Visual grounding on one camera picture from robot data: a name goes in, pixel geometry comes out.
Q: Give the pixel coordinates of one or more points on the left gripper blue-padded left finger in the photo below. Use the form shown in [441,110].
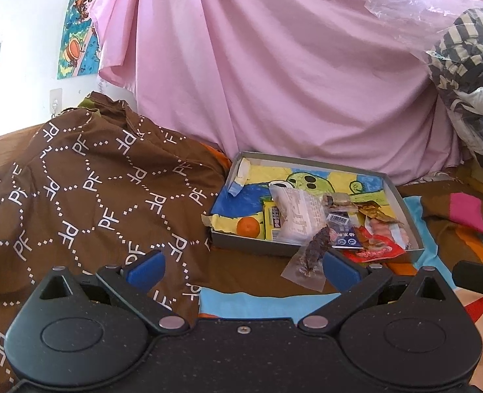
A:
[128,286]

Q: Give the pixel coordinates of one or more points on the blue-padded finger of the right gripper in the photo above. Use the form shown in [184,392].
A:
[468,275]

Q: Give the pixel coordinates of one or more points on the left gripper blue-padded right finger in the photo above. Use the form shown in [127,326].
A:
[359,289]

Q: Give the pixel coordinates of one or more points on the red dried meat snack packet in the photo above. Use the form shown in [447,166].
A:
[374,247]

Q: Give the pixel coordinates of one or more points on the blue calcium tablet sachet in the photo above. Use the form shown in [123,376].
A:
[341,231]

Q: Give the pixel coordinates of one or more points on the dark dried fish packet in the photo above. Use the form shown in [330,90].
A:
[305,268]

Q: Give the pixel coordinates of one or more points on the gold foil pouch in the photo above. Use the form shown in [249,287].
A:
[372,210]

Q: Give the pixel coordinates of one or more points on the white translucent snack bag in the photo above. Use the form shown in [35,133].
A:
[302,214]

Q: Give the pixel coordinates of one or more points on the yellow snack bar packet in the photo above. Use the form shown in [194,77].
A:
[272,220]

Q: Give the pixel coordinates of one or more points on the small orange mandarin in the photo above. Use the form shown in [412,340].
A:
[248,227]

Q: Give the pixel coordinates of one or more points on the packaged sausages white wrapper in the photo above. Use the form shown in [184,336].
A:
[393,231]

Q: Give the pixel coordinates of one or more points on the clear packet pale crackers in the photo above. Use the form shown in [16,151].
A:
[338,203]

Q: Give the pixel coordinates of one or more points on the grey tray with frog drawing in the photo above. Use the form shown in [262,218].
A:
[248,184]

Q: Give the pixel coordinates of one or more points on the pink draped sheet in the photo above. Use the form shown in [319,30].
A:
[316,79]

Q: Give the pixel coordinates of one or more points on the plastic bag of clothes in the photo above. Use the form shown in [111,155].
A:
[447,36]

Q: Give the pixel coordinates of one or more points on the wooden bed frame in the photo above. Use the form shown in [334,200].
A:
[14,143]

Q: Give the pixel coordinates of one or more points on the white wall socket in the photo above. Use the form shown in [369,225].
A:
[55,102]

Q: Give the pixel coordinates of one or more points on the colourful wall poster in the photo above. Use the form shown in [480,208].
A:
[79,48]

